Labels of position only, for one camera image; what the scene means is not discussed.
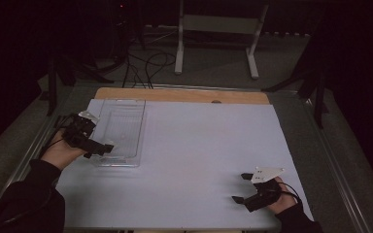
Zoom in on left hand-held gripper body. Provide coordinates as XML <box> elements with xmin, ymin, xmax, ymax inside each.
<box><xmin>57</xmin><ymin>111</ymin><xmax>100</xmax><ymax>151</ymax></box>

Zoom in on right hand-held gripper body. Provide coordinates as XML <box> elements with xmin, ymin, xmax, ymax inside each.
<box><xmin>243</xmin><ymin>166</ymin><xmax>287</xmax><ymax>214</ymax></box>

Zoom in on clear plastic bin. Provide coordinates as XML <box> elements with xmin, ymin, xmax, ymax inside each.
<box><xmin>86</xmin><ymin>98</ymin><xmax>147</xmax><ymax>168</ymax></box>

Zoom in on person's right hand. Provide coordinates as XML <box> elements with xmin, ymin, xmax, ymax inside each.
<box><xmin>266</xmin><ymin>176</ymin><xmax>298</xmax><ymax>216</ymax></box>

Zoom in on person's left hand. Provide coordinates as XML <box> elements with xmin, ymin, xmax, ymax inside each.
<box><xmin>40</xmin><ymin>127</ymin><xmax>87</xmax><ymax>172</ymax></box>

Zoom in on black tripod stand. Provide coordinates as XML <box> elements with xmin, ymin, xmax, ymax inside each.
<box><xmin>261</xmin><ymin>32</ymin><xmax>330</xmax><ymax>130</ymax></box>
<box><xmin>38</xmin><ymin>52</ymin><xmax>115</xmax><ymax>117</ymax></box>

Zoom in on white table cover sheet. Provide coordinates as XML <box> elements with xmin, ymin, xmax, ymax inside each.
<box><xmin>52</xmin><ymin>98</ymin><xmax>315</xmax><ymax>231</ymax></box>

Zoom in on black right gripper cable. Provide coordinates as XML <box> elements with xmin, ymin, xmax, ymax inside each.
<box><xmin>277</xmin><ymin>182</ymin><xmax>304</xmax><ymax>206</ymax></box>

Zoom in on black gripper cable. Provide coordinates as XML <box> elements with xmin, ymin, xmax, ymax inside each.
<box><xmin>38</xmin><ymin>114</ymin><xmax>79</xmax><ymax>160</ymax></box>
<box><xmin>277</xmin><ymin>182</ymin><xmax>304</xmax><ymax>206</ymax></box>

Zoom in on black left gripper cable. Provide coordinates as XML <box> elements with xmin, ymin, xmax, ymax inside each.
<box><xmin>38</xmin><ymin>114</ymin><xmax>79</xmax><ymax>160</ymax></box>

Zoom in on metal floor rail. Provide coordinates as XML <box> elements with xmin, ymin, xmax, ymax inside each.
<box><xmin>0</xmin><ymin>110</ymin><xmax>64</xmax><ymax>227</ymax></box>
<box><xmin>304</xmin><ymin>96</ymin><xmax>371</xmax><ymax>233</ymax></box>

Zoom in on black floor cables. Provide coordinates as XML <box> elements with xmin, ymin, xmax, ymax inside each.
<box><xmin>121</xmin><ymin>50</ymin><xmax>177</xmax><ymax>90</ymax></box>

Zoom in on white metal stand frame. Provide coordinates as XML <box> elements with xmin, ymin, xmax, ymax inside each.
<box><xmin>174</xmin><ymin>0</ymin><xmax>270</xmax><ymax>81</ymax></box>

